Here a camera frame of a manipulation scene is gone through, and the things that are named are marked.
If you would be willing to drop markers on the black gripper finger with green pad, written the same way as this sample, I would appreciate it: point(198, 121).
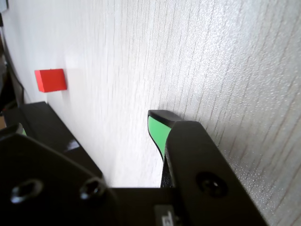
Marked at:
point(47, 169)
point(195, 153)

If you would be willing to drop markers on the red rectangular block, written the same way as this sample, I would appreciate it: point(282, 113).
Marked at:
point(51, 80)

